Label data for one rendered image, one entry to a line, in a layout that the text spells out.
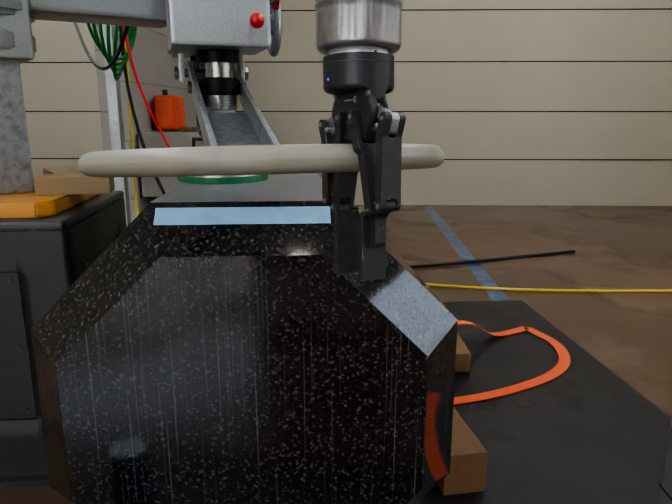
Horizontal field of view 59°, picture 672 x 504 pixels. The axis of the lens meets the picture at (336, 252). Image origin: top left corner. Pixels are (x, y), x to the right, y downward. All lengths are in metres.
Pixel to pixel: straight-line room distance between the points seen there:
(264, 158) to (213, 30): 0.82
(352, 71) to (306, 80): 5.86
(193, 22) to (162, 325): 0.66
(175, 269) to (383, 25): 0.62
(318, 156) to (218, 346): 0.58
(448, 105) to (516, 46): 0.89
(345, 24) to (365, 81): 0.06
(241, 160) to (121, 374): 0.66
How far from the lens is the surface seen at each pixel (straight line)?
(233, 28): 1.40
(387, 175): 0.60
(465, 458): 1.69
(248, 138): 1.24
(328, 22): 0.63
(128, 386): 1.18
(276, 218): 1.10
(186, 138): 4.38
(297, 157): 0.61
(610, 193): 7.08
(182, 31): 1.39
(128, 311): 1.13
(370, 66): 0.62
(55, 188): 1.86
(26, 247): 1.71
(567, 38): 6.85
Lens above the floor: 1.02
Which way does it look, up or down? 14 degrees down
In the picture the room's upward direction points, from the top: straight up
